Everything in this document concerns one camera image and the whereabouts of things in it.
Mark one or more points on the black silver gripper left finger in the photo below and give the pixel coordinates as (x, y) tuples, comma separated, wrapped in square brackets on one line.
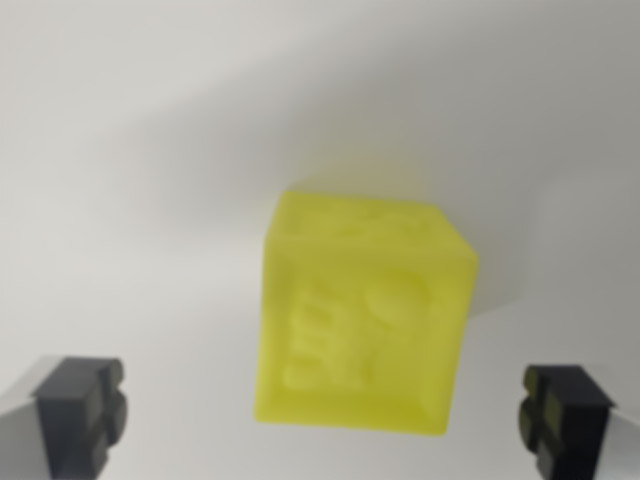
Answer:
[(70, 415)]

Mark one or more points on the yellow embossed cube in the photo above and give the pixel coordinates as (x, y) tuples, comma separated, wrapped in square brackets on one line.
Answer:
[(360, 320)]

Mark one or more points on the black silver gripper right finger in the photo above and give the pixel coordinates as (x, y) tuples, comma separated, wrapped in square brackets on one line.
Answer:
[(575, 420)]

